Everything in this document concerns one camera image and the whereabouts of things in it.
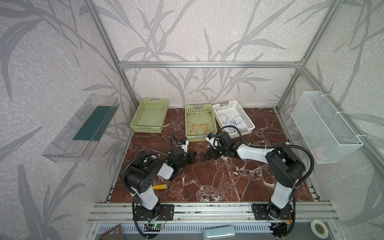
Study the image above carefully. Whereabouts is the light green basket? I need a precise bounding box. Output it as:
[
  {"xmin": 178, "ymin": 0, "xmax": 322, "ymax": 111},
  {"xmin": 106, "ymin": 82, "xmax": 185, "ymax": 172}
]
[
  {"xmin": 131, "ymin": 98, "xmax": 169, "ymax": 134},
  {"xmin": 185, "ymin": 104, "xmax": 217, "ymax": 142}
]

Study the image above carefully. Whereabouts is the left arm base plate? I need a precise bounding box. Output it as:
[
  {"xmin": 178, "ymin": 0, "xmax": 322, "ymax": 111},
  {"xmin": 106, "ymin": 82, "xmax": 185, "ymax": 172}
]
[{"xmin": 133, "ymin": 204, "xmax": 175, "ymax": 221}]

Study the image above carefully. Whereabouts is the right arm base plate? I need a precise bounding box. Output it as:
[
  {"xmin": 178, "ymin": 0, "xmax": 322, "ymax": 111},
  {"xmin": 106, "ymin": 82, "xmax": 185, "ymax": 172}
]
[{"xmin": 251, "ymin": 203, "xmax": 294, "ymax": 221}]

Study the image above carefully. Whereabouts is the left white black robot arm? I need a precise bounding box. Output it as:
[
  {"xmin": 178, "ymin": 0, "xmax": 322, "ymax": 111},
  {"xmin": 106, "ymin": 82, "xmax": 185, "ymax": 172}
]
[{"xmin": 121, "ymin": 140, "xmax": 197, "ymax": 218}]

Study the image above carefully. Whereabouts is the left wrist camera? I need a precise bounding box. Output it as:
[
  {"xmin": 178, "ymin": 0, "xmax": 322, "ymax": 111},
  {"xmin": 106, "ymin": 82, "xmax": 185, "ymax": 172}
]
[{"xmin": 178, "ymin": 140, "xmax": 189, "ymax": 153}]

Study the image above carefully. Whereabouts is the white tape roll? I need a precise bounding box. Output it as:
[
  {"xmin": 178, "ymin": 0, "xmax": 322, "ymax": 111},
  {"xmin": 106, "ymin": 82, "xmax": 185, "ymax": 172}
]
[{"xmin": 311, "ymin": 219, "xmax": 329, "ymax": 240}]

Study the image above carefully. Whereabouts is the middle light green basket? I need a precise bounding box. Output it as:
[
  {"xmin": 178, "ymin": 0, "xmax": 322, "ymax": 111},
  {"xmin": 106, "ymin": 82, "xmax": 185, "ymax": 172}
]
[{"xmin": 185, "ymin": 104, "xmax": 217, "ymax": 142}]

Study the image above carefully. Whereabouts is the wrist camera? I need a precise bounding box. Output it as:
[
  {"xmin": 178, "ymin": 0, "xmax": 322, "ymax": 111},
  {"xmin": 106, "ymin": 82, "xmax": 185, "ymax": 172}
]
[
  {"xmin": 178, "ymin": 140, "xmax": 189, "ymax": 153},
  {"xmin": 206, "ymin": 133, "xmax": 220, "ymax": 149}
]

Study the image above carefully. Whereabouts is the white wire mesh basket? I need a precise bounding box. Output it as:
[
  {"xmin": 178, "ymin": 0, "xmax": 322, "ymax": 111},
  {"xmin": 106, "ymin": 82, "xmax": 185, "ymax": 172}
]
[{"xmin": 291, "ymin": 91, "xmax": 364, "ymax": 164}]

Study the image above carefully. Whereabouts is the light blue flat box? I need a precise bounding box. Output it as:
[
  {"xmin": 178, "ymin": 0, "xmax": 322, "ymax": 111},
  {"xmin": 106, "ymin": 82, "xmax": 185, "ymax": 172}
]
[{"xmin": 202, "ymin": 226, "xmax": 236, "ymax": 240}]

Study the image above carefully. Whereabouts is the white perforated plastic basket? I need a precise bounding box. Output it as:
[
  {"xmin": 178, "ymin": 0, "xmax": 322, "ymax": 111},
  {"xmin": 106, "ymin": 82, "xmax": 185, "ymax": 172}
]
[{"xmin": 213, "ymin": 100, "xmax": 255, "ymax": 139}]

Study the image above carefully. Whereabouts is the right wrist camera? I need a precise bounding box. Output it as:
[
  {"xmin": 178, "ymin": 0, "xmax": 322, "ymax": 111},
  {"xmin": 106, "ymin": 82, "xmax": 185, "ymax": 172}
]
[{"xmin": 206, "ymin": 133, "xmax": 220, "ymax": 149}]

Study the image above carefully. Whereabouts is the orange cable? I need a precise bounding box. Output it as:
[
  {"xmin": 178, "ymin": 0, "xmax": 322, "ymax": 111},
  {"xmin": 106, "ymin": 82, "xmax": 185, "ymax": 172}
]
[{"xmin": 187, "ymin": 120, "xmax": 214, "ymax": 136}]

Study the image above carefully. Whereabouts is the brown perforated board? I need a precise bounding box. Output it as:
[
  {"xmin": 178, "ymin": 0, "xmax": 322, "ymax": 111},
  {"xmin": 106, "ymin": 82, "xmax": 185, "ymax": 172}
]
[{"xmin": 100, "ymin": 225, "xmax": 124, "ymax": 240}]

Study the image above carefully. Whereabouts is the yellow toy shovel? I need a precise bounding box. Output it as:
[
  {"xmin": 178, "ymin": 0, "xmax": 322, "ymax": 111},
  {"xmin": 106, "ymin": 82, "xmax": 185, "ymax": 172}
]
[{"xmin": 152, "ymin": 184, "xmax": 169, "ymax": 190}]

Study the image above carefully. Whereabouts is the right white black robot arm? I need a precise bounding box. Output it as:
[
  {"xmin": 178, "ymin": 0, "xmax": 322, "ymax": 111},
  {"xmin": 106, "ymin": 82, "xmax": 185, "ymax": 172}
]
[{"xmin": 206, "ymin": 126, "xmax": 315, "ymax": 220}]

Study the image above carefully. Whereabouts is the left light green basket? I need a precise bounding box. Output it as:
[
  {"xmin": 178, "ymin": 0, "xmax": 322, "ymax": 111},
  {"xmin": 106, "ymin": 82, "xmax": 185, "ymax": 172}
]
[{"xmin": 131, "ymin": 98, "xmax": 169, "ymax": 134}]

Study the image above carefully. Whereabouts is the clear plastic wall shelf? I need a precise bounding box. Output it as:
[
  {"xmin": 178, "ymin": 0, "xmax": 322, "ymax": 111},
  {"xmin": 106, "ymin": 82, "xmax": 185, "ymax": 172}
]
[{"xmin": 42, "ymin": 94, "xmax": 120, "ymax": 163}]

